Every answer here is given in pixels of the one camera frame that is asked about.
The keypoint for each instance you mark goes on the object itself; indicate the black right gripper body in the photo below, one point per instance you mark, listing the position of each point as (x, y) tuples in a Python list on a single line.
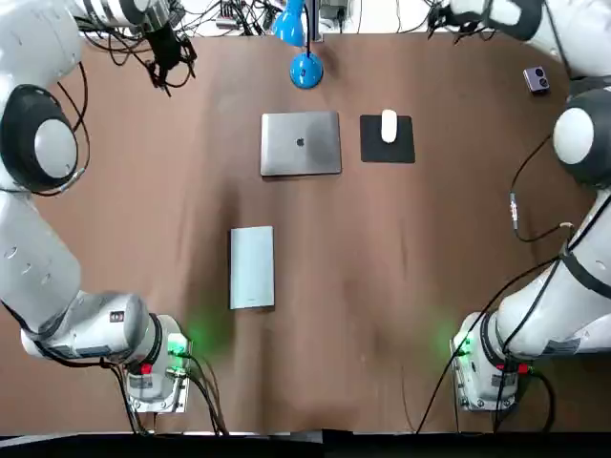
[(444, 18)]

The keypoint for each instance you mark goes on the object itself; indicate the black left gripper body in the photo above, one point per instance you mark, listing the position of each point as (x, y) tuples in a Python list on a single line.
[(167, 45)]

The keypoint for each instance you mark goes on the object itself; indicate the white computer mouse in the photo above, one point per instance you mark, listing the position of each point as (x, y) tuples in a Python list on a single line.
[(389, 126)]

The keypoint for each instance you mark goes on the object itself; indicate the grey laptop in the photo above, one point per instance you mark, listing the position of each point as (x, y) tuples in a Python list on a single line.
[(301, 143)]

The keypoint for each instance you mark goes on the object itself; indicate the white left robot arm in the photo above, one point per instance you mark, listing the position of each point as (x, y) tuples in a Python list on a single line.
[(28, 267)]

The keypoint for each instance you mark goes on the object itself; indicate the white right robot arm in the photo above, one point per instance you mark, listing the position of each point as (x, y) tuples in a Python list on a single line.
[(549, 315)]

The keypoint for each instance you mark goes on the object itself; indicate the blue desk lamp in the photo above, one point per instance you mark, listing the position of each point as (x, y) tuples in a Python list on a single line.
[(305, 71)]

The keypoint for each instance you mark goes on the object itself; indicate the black mouse pad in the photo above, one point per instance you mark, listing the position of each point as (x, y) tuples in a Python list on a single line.
[(377, 148)]

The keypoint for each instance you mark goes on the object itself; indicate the lilac folded phone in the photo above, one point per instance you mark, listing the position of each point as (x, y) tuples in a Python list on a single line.
[(537, 80)]

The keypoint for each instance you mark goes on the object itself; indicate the aluminium camera post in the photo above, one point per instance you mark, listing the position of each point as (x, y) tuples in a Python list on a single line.
[(313, 19)]

